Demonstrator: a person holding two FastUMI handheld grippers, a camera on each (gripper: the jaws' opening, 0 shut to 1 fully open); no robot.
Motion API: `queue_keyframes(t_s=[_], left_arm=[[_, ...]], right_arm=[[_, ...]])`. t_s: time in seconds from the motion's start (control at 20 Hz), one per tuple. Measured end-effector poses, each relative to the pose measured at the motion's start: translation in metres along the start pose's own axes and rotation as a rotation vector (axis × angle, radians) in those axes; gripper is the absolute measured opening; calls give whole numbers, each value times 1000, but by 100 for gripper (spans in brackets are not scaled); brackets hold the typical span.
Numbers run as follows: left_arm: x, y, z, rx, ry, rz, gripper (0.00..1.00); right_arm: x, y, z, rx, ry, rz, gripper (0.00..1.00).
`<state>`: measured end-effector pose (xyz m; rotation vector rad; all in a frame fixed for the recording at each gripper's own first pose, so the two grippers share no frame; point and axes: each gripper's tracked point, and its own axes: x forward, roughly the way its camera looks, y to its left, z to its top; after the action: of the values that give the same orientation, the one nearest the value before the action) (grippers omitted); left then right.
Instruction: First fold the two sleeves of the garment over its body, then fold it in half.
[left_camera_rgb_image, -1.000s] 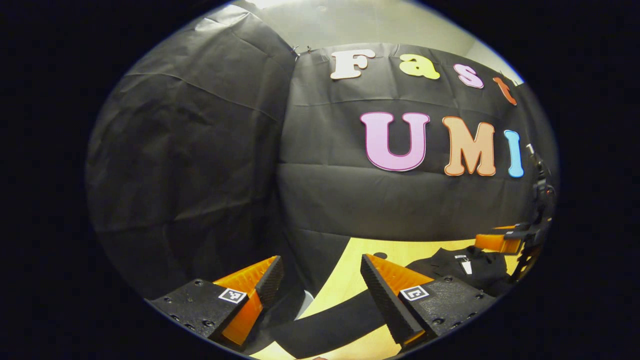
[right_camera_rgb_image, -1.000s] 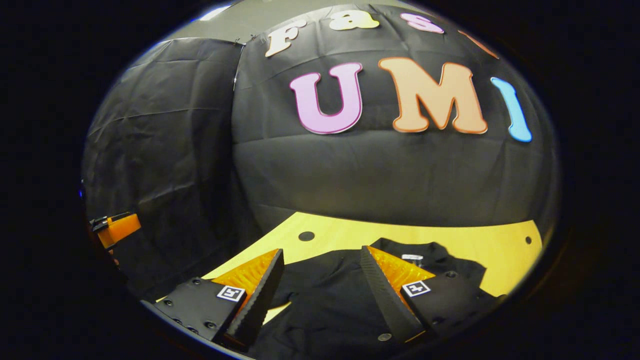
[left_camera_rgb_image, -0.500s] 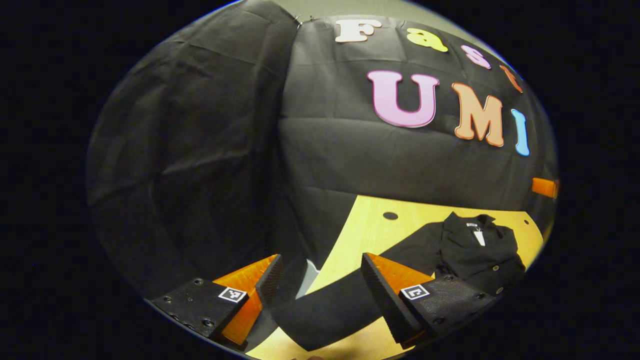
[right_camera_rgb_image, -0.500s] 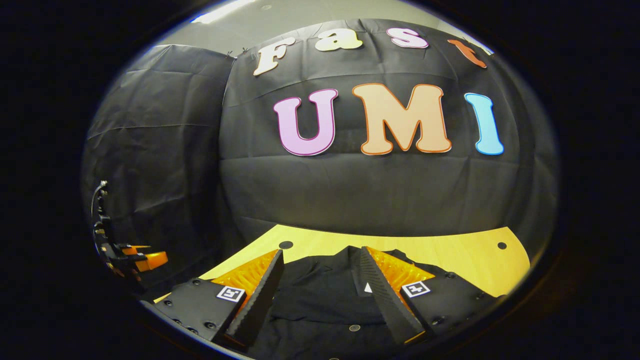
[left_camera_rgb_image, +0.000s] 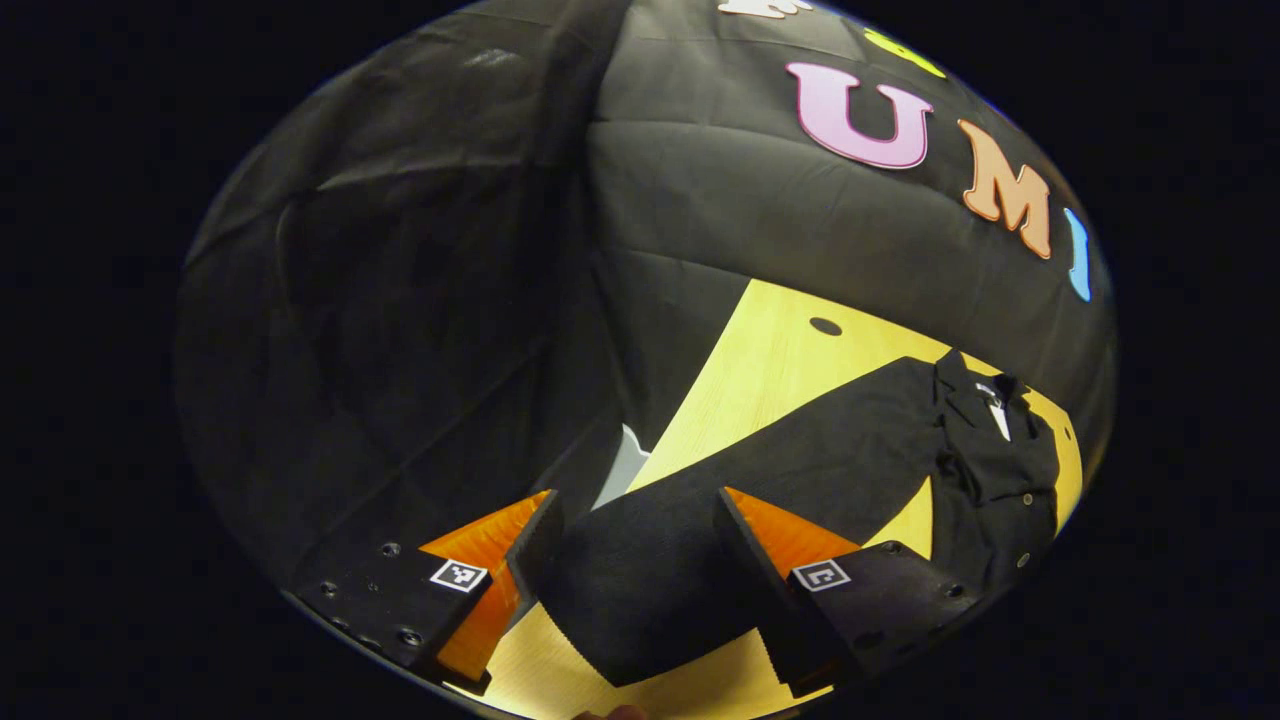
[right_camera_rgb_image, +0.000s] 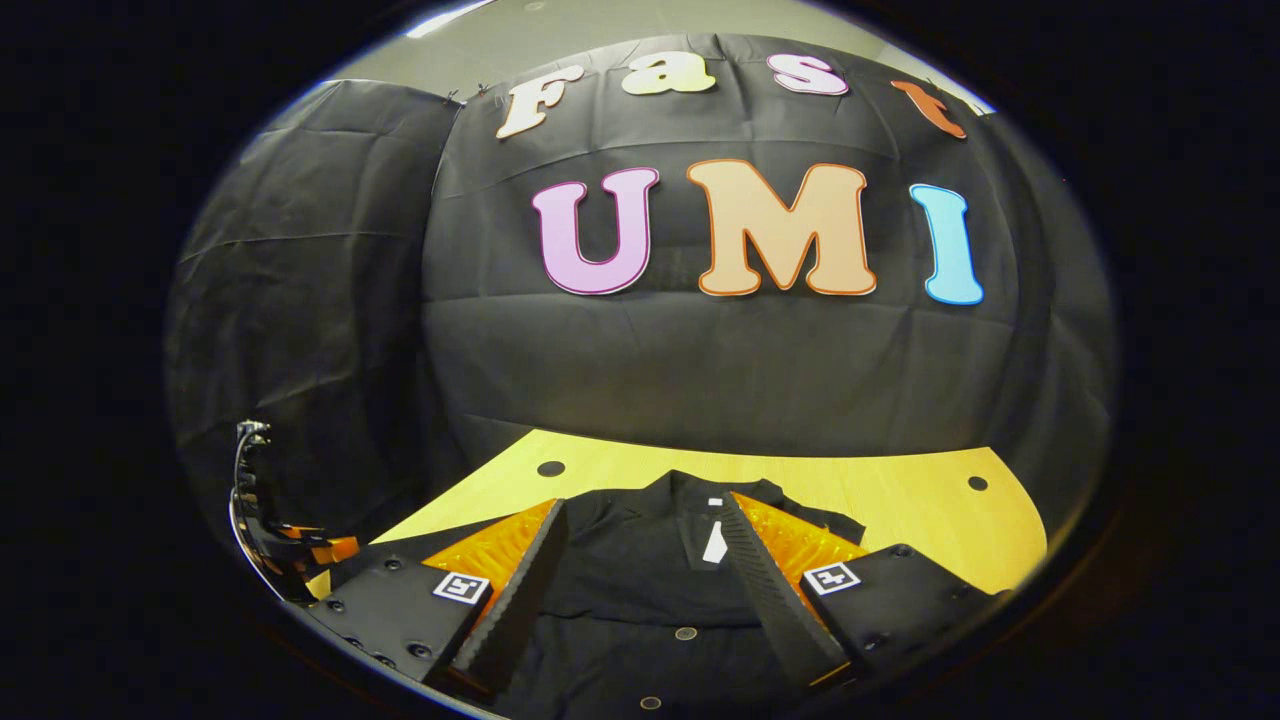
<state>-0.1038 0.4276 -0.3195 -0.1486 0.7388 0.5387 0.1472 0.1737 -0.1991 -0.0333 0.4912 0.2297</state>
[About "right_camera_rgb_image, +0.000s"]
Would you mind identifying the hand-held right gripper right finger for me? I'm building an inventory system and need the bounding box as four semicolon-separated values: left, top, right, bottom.
720;490;1001;691

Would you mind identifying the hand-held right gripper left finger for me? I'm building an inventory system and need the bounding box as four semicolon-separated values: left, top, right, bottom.
305;498;569;699

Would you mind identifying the black button shirt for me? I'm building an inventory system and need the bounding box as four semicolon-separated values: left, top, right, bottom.
330;470;871;720

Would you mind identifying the black backdrop cloth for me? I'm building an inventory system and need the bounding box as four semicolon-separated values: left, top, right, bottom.
165;35;1116;561

